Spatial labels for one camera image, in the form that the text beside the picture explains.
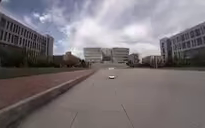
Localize grey stone kerb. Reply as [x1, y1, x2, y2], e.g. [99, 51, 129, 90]
[0, 70, 97, 128]

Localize row of dark trees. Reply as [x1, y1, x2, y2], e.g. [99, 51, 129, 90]
[0, 39, 89, 70]

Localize green grass lawn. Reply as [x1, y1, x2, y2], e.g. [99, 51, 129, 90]
[0, 66, 88, 81]

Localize large grey windowed building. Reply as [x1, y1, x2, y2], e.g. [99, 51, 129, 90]
[159, 17, 205, 67]

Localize long grey office building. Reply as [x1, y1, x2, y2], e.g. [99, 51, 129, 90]
[0, 7, 55, 57]

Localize low distant buildings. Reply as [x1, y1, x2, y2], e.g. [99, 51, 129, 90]
[127, 52, 164, 68]

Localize pale twin-block building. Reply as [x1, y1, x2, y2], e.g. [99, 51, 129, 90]
[83, 47, 130, 64]

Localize grey concrete slab pavement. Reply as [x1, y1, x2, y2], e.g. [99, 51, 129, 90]
[15, 68, 205, 128]

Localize wide pale stairway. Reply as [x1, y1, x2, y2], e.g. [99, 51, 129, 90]
[91, 62, 130, 70]

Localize red brick path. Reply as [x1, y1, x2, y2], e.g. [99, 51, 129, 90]
[0, 69, 94, 114]

